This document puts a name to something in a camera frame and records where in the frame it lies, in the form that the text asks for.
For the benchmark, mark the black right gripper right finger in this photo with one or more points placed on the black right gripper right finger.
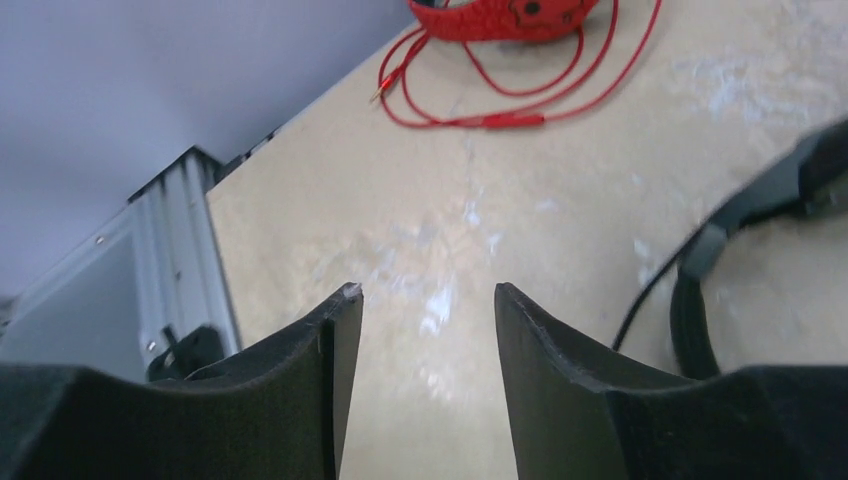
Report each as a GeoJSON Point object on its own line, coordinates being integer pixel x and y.
{"type": "Point", "coordinates": [578, 410]}

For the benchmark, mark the aluminium frame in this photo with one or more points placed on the aluminium frame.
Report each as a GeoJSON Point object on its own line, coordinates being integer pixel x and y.
{"type": "Point", "coordinates": [145, 297]}

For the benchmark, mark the red headphones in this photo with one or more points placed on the red headphones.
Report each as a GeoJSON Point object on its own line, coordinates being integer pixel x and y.
{"type": "Point", "coordinates": [511, 21]}

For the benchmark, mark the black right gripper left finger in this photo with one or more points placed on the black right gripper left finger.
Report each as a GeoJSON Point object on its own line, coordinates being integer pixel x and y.
{"type": "Point", "coordinates": [276, 410]}

